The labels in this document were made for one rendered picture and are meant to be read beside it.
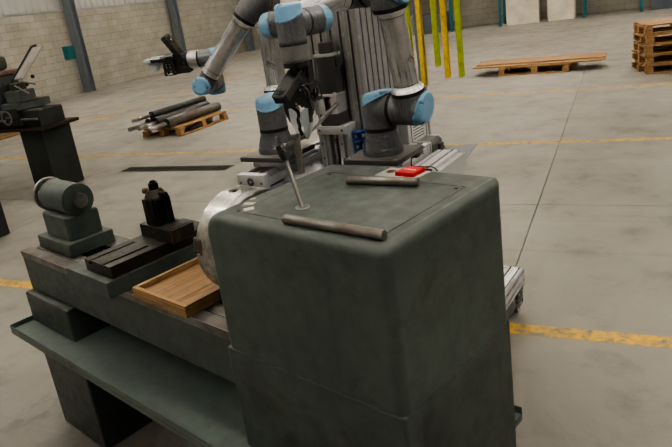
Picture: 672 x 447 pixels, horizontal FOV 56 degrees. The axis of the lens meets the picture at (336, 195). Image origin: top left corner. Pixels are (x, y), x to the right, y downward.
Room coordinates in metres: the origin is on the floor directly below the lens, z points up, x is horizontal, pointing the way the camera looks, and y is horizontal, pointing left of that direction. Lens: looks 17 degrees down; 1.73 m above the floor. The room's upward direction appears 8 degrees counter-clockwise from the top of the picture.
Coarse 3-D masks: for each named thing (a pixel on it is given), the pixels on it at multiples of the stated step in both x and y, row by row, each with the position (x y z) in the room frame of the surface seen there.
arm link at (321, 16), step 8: (304, 8) 1.77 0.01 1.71; (312, 8) 1.78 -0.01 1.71; (320, 8) 1.80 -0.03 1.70; (328, 8) 1.82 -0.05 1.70; (312, 16) 1.75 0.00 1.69; (320, 16) 1.78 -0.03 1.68; (328, 16) 1.80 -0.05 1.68; (312, 24) 1.75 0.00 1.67; (320, 24) 1.77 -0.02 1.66; (328, 24) 1.81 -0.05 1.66; (312, 32) 1.77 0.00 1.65; (320, 32) 1.81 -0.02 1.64
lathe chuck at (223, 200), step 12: (228, 192) 1.75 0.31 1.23; (240, 192) 1.73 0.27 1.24; (216, 204) 1.71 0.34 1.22; (228, 204) 1.69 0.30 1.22; (204, 216) 1.70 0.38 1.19; (204, 228) 1.68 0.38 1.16; (204, 240) 1.66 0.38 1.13; (204, 252) 1.66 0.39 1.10; (204, 264) 1.66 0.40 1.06; (216, 276) 1.65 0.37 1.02
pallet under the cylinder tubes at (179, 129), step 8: (216, 112) 10.68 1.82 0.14; (224, 112) 10.68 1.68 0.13; (192, 120) 10.18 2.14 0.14; (200, 120) 10.15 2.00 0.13; (208, 120) 10.81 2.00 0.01; (224, 120) 10.60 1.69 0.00; (160, 128) 9.86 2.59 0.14; (168, 128) 9.80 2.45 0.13; (176, 128) 9.71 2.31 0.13; (184, 128) 9.75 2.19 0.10; (200, 128) 10.06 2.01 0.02; (144, 136) 10.07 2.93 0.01; (160, 136) 9.93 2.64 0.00
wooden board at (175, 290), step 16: (176, 272) 2.04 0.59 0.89; (192, 272) 2.04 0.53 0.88; (144, 288) 1.95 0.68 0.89; (160, 288) 1.94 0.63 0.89; (176, 288) 1.92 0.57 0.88; (192, 288) 1.90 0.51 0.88; (208, 288) 1.88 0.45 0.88; (160, 304) 1.82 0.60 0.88; (176, 304) 1.76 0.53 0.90; (192, 304) 1.75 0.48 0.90; (208, 304) 1.79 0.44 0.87
